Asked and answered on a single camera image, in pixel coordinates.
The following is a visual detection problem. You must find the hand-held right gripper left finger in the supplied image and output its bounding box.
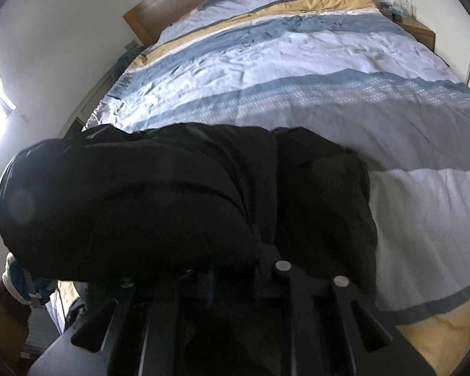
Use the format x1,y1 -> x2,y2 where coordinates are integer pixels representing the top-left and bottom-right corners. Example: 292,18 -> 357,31
25,268 -> 216,376

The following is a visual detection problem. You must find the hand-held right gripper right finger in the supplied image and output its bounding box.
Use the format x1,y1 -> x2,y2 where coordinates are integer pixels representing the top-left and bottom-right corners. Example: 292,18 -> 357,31
253,258 -> 435,376

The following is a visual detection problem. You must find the black puffer coat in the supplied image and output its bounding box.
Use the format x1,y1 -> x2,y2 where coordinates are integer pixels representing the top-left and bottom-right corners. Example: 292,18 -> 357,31
0,123 -> 379,314

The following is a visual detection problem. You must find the person's left hand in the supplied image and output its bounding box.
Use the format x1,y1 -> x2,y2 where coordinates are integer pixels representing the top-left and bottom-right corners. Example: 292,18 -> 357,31
4,253 -> 57,306

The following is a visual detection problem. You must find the bed with striped duvet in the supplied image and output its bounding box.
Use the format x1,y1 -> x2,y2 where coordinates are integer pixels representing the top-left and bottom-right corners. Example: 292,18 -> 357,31
47,0 -> 470,369

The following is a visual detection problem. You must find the dark teal clothing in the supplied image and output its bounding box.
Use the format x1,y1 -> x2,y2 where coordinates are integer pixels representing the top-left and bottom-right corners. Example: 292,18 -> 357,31
115,45 -> 145,75

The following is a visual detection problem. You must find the wooden bed headboard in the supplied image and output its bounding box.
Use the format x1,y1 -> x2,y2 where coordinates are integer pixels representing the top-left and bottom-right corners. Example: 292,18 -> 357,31
122,0 -> 359,45

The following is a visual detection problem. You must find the wooden nightstand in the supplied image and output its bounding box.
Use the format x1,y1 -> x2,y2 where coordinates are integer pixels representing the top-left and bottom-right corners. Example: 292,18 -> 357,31
397,16 -> 435,51

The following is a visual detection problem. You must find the white wardrobe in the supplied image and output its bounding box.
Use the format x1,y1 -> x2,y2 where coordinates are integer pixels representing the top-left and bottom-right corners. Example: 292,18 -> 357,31
399,0 -> 470,98

